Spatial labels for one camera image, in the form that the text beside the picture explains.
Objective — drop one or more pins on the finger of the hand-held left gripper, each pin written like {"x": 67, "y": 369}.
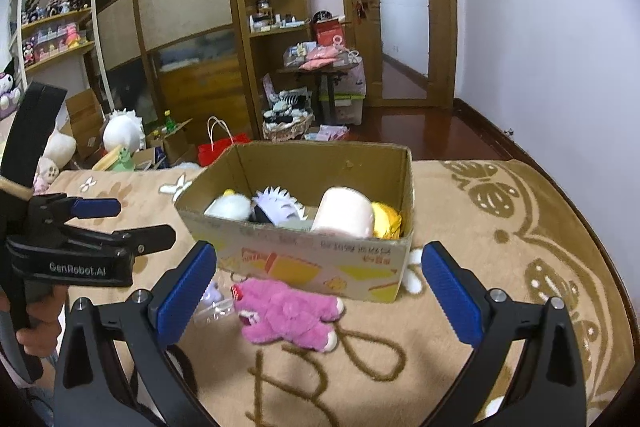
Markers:
{"x": 95, "y": 208}
{"x": 145, "y": 238}

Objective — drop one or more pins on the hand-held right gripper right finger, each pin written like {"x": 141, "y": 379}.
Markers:
{"x": 452, "y": 287}

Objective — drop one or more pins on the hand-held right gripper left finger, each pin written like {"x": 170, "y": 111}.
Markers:
{"x": 185, "y": 289}

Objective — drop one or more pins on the white and yellow plush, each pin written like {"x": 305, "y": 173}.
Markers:
{"x": 230, "y": 206}

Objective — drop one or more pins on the yellow round plush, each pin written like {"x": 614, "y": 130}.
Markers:
{"x": 387, "y": 219}

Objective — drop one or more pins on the pink plush bear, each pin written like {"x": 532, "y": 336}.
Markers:
{"x": 285, "y": 314}

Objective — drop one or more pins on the white-haired purple plush doll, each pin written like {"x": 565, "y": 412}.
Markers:
{"x": 280, "y": 204}

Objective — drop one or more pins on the printed cardboard box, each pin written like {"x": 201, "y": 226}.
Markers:
{"x": 320, "y": 262}

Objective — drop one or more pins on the person's left hand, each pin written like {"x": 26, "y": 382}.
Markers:
{"x": 42, "y": 329}

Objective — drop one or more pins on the beige floral blanket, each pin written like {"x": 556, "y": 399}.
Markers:
{"x": 475, "y": 257}

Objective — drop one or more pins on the green frog toy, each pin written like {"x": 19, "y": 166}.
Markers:
{"x": 121, "y": 159}

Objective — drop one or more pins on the large cream plush toy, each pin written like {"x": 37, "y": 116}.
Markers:
{"x": 57, "y": 149}

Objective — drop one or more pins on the white round plush toy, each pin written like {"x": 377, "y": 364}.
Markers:
{"x": 122, "y": 134}

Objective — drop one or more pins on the plain cardboard box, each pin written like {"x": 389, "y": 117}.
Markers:
{"x": 85, "y": 122}

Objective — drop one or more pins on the open cardboard box with bottles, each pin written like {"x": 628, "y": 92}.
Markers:
{"x": 175, "y": 147}

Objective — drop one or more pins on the green bottle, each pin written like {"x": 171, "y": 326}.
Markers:
{"x": 170, "y": 122}

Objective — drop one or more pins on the red paper bag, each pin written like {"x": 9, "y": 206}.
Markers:
{"x": 220, "y": 152}

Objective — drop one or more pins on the black and white plush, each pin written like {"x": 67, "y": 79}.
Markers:
{"x": 9, "y": 89}

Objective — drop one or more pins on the person's leg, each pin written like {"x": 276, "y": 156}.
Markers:
{"x": 27, "y": 407}

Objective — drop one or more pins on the pink figure toy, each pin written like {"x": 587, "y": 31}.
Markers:
{"x": 73, "y": 36}

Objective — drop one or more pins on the papers on floor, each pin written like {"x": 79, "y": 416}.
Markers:
{"x": 327, "y": 133}

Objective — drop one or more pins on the striped plush toy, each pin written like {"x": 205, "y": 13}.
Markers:
{"x": 290, "y": 102}

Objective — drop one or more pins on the clear storage bin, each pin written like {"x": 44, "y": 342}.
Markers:
{"x": 349, "y": 112}

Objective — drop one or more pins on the row of small figurines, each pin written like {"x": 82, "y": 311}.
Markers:
{"x": 55, "y": 7}

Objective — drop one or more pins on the wooden sliding-door wardrobe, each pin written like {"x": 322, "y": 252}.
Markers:
{"x": 175, "y": 7}

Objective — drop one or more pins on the white plastic bag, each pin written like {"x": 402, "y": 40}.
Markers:
{"x": 354, "y": 77}

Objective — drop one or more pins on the small dark folding table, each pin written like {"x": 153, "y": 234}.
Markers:
{"x": 325, "y": 74}

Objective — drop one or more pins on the pink packets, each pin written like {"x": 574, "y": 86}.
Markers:
{"x": 317, "y": 59}

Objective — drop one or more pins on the red gift box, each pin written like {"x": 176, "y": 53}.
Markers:
{"x": 327, "y": 32}

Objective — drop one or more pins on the black cap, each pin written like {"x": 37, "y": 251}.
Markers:
{"x": 321, "y": 16}

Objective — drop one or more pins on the wooden door with glass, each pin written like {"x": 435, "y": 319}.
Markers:
{"x": 400, "y": 7}

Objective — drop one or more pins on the yellow wall shelf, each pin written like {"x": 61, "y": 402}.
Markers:
{"x": 60, "y": 57}

